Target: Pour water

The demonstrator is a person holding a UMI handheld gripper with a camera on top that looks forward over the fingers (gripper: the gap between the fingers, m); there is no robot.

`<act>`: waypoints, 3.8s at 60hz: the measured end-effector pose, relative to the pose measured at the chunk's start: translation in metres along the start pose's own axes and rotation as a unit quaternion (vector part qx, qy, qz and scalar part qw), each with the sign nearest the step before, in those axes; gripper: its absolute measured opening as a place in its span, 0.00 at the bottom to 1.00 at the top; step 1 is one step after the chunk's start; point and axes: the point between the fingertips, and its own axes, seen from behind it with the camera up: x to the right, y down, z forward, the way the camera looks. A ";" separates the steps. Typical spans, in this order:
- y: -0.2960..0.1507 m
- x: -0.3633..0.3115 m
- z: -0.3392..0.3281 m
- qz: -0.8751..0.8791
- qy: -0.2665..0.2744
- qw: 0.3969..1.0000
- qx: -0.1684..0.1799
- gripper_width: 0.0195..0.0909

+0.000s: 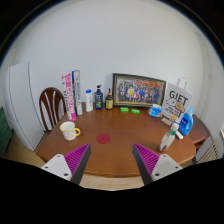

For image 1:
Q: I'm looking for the blue detergent bottle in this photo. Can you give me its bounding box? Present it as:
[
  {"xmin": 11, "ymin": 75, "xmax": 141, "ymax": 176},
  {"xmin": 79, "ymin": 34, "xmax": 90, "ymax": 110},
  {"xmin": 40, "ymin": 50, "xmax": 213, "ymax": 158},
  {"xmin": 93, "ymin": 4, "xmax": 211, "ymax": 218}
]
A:
[{"xmin": 178, "ymin": 106, "xmax": 195, "ymax": 136}]

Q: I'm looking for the blue tissue pack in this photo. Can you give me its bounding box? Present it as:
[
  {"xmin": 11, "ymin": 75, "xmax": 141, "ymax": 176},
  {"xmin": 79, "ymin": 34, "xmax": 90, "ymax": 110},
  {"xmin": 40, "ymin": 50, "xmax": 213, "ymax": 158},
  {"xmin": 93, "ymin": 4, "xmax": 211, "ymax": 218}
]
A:
[{"xmin": 147, "ymin": 103, "xmax": 164, "ymax": 119}]

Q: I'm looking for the tall white and blue tube box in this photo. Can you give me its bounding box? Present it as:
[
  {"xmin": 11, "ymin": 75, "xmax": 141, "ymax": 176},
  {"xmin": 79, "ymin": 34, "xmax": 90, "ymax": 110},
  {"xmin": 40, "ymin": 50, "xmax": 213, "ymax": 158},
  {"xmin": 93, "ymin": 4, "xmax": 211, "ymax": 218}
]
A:
[{"xmin": 71, "ymin": 69, "xmax": 84, "ymax": 116}]

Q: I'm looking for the white remote control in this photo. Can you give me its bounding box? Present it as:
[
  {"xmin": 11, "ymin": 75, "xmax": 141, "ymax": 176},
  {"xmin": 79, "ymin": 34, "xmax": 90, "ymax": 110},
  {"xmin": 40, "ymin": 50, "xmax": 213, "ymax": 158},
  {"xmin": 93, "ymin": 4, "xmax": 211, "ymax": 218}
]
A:
[{"xmin": 174, "ymin": 129, "xmax": 185, "ymax": 140}]

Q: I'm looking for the amber pump bottle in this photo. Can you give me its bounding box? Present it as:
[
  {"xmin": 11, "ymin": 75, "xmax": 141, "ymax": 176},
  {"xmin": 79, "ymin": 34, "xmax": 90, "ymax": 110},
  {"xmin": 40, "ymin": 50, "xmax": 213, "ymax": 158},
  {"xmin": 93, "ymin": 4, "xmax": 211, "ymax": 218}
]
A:
[{"xmin": 105, "ymin": 88, "xmax": 115, "ymax": 111}]

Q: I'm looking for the white mug with yellow handle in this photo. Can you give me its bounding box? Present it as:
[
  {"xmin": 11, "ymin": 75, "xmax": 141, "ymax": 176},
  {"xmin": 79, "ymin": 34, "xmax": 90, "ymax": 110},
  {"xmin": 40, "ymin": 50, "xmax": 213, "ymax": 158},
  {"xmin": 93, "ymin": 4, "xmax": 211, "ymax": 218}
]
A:
[{"xmin": 59, "ymin": 121, "xmax": 82, "ymax": 141}]

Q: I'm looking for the clear bottle with green label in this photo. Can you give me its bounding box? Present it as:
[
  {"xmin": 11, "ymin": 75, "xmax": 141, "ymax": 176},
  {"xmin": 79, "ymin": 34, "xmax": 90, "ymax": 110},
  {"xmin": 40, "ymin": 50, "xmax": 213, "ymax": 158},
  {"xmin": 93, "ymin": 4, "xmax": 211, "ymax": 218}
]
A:
[{"xmin": 158, "ymin": 122, "xmax": 180, "ymax": 153}]

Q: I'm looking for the white refrigerator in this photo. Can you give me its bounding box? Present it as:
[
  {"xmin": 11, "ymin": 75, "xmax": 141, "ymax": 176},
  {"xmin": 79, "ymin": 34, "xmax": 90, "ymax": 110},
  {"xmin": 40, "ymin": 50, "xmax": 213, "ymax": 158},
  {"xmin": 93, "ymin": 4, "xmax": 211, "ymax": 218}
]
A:
[{"xmin": 3, "ymin": 60, "xmax": 46, "ymax": 152}]

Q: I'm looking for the white bottle with blue cap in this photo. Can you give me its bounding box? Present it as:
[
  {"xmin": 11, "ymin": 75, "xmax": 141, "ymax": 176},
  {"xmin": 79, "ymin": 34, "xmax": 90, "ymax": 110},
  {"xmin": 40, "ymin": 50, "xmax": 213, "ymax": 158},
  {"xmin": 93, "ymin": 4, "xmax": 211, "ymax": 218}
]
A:
[{"xmin": 84, "ymin": 89, "xmax": 94, "ymax": 113}]

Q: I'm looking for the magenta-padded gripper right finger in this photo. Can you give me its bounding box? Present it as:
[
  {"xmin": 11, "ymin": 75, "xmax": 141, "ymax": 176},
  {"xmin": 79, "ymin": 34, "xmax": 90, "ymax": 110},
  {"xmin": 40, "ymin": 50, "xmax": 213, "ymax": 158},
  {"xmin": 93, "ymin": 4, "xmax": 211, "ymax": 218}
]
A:
[{"xmin": 131, "ymin": 143, "xmax": 184, "ymax": 186}]

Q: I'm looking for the white radiator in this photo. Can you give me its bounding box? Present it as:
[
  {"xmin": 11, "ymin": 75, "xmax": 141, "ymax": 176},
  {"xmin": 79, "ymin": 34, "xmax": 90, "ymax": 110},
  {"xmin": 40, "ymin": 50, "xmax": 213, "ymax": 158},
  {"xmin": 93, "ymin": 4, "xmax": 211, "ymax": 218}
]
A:
[{"xmin": 199, "ymin": 138, "xmax": 224, "ymax": 164}]

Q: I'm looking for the green crate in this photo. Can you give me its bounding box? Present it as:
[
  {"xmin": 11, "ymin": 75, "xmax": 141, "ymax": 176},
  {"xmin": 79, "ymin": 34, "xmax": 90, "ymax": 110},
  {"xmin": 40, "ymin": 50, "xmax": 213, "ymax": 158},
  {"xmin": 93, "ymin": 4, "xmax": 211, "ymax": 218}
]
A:
[{"xmin": 0, "ymin": 106, "xmax": 14, "ymax": 155}]

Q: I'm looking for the small patterned snack pack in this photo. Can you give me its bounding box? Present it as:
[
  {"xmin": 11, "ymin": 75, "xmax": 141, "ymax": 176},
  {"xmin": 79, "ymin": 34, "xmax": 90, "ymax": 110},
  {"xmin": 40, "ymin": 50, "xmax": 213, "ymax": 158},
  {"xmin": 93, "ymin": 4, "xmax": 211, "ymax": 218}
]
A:
[{"xmin": 161, "ymin": 116, "xmax": 173, "ymax": 127}]

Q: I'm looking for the flat round red coaster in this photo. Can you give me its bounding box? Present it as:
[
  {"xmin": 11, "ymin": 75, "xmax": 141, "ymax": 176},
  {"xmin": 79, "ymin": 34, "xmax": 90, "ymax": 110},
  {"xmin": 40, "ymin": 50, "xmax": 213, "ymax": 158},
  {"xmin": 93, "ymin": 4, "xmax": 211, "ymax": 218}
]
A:
[{"xmin": 96, "ymin": 133, "xmax": 112, "ymax": 145}]

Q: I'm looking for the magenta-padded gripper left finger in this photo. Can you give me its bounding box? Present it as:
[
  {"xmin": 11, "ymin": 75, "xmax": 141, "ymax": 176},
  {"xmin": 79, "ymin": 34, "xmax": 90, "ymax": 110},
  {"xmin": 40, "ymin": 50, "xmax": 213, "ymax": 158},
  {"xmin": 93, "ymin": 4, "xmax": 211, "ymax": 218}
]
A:
[{"xmin": 40, "ymin": 143, "xmax": 92, "ymax": 186}]

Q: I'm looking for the framed group photo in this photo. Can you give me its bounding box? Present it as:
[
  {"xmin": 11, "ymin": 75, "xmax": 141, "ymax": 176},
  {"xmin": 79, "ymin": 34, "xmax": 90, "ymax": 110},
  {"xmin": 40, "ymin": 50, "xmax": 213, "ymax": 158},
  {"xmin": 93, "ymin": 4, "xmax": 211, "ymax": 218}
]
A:
[{"xmin": 111, "ymin": 72, "xmax": 167, "ymax": 109}]

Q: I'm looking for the white paper gift bag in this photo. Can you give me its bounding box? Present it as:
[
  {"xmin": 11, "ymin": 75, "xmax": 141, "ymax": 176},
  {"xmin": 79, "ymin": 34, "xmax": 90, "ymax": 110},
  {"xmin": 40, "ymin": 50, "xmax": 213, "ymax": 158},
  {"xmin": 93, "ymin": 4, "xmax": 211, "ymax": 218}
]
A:
[{"xmin": 161, "ymin": 77, "xmax": 193, "ymax": 124}]

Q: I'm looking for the dark blue pump bottle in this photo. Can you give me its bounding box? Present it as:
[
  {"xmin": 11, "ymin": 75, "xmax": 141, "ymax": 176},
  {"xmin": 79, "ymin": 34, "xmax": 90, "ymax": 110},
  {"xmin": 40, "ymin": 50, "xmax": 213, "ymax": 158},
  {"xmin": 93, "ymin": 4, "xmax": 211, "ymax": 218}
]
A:
[{"xmin": 94, "ymin": 84, "xmax": 104, "ymax": 111}]

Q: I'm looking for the tall pink tube box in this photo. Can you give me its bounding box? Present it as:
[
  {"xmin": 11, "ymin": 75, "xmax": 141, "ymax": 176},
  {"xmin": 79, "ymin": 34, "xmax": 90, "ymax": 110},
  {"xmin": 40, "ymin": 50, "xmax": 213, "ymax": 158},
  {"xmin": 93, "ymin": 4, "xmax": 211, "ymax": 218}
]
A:
[{"xmin": 61, "ymin": 72, "xmax": 77, "ymax": 122}]

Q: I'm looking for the dark brown wooden chair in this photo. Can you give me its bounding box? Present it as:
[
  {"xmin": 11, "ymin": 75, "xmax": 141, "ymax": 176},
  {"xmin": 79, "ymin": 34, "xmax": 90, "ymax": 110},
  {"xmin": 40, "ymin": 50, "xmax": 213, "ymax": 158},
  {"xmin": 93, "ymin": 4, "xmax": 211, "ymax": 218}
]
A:
[{"xmin": 38, "ymin": 86, "xmax": 68, "ymax": 133}]

